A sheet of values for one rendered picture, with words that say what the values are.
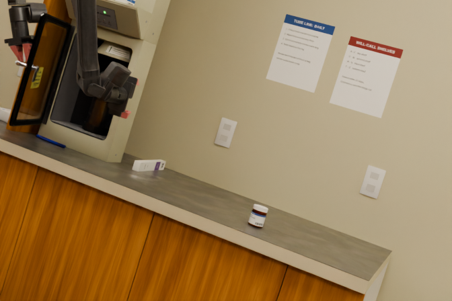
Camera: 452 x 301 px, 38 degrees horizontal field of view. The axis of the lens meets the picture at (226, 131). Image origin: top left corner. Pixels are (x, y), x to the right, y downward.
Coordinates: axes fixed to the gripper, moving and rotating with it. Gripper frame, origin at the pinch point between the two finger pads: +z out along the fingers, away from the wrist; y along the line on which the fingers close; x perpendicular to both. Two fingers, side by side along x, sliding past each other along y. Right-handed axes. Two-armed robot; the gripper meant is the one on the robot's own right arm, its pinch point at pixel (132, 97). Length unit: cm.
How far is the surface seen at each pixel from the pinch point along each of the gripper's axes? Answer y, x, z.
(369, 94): 27, -69, 55
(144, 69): 10.5, 8.9, 19.2
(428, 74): 40, -87, 55
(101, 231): -43.0, -11.3, -15.3
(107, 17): 24.5, 22.0, 5.8
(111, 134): -16.0, 10.1, 11.9
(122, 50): 14.8, 18.3, 16.3
